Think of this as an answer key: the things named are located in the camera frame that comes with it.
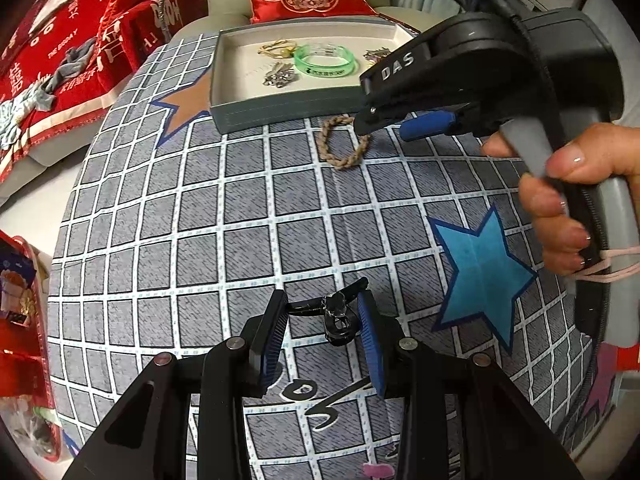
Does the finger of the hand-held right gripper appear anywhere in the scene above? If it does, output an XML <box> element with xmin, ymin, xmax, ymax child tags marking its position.
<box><xmin>399</xmin><ymin>110</ymin><xmax>473</xmax><ymax>142</ymax></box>

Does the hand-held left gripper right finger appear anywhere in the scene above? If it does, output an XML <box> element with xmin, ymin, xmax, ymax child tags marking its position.
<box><xmin>356</xmin><ymin>290</ymin><xmax>583</xmax><ymax>480</ymax></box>

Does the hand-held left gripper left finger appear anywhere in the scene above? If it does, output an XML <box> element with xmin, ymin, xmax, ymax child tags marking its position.
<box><xmin>62</xmin><ymin>289</ymin><xmax>290</xmax><ymax>480</ymax></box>

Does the black hair clip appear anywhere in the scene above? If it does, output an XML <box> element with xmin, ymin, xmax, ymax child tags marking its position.
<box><xmin>287</xmin><ymin>277</ymin><xmax>371</xmax><ymax>347</ymax></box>

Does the brown rope bracelet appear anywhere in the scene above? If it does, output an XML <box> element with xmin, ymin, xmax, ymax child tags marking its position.
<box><xmin>317</xmin><ymin>115</ymin><xmax>371</xmax><ymax>171</ymax></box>

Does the grey jewellery tray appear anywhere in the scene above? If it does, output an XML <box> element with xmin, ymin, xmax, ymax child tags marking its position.
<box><xmin>209</xmin><ymin>14</ymin><xmax>421</xmax><ymax>134</ymax></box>

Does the person's right hand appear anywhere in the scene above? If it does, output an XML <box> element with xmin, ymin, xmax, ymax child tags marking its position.
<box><xmin>482</xmin><ymin>122</ymin><xmax>640</xmax><ymax>277</ymax></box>

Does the silver rhinestone hair clip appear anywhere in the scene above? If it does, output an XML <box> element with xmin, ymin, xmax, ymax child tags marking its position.
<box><xmin>364</xmin><ymin>46</ymin><xmax>396</xmax><ymax>68</ymax></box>

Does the green translucent bangle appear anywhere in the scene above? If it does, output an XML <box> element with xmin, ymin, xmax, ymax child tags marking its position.
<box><xmin>292</xmin><ymin>43</ymin><xmax>358</xmax><ymax>78</ymax></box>

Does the grey checked tablecloth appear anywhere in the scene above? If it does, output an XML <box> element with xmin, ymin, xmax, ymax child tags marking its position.
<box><xmin>47</xmin><ymin>32</ymin><xmax>616</xmax><ymax>480</ymax></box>

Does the silver ornament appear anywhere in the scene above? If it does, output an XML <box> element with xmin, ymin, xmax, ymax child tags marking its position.
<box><xmin>263</xmin><ymin>61</ymin><xmax>297</xmax><ymax>89</ymax></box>

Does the pink hair band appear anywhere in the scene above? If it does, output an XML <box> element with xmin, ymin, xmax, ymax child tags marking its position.
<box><xmin>575</xmin><ymin>245</ymin><xmax>640</xmax><ymax>283</ymax></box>

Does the pile of colourful packets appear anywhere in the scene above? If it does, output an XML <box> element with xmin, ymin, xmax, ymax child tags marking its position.
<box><xmin>0</xmin><ymin>230</ymin><xmax>63</xmax><ymax>461</ymax></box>

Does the beige sofa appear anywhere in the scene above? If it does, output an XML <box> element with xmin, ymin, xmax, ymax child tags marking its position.
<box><xmin>0</xmin><ymin>95</ymin><xmax>118</xmax><ymax>206</ymax></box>

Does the red printed pillow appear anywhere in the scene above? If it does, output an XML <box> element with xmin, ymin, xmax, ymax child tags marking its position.
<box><xmin>97</xmin><ymin>0</ymin><xmax>208</xmax><ymax>93</ymax></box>

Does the grey crumpled garment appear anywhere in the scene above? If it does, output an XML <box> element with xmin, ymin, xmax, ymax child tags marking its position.
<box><xmin>42</xmin><ymin>37</ymin><xmax>98</xmax><ymax>111</ymax></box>

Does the red printed blanket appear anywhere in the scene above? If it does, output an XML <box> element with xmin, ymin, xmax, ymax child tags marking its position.
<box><xmin>0</xmin><ymin>0</ymin><xmax>211</xmax><ymax>183</ymax></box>

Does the black cable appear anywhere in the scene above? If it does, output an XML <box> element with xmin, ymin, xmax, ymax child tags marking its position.
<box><xmin>465</xmin><ymin>0</ymin><xmax>613</xmax><ymax>441</ymax></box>

